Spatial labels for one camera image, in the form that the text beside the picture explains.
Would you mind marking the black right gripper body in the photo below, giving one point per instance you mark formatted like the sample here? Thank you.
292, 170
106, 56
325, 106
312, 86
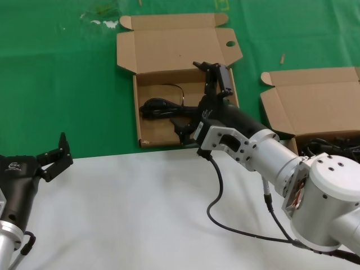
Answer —
230, 115

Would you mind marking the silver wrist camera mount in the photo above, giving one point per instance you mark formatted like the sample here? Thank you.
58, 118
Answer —
225, 137
1, 202

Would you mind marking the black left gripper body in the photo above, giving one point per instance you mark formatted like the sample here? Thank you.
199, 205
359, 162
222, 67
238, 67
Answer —
17, 182

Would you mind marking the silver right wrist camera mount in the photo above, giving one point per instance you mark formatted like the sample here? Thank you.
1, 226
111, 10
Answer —
225, 137

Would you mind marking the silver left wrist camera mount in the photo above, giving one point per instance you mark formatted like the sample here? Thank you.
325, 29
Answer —
1, 202

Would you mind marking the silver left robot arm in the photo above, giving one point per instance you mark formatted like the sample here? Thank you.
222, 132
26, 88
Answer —
7, 244

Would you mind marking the green table mat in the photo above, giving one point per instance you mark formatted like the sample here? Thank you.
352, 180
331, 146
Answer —
56, 84

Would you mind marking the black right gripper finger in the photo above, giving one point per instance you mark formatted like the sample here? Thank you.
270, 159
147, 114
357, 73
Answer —
220, 80
185, 132

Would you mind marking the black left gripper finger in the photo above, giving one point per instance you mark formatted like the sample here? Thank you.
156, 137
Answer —
62, 143
60, 167

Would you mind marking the empty open cardboard box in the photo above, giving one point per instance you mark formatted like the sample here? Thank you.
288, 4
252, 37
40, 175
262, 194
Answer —
168, 50

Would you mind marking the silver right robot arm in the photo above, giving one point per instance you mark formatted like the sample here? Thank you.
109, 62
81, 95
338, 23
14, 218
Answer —
323, 197

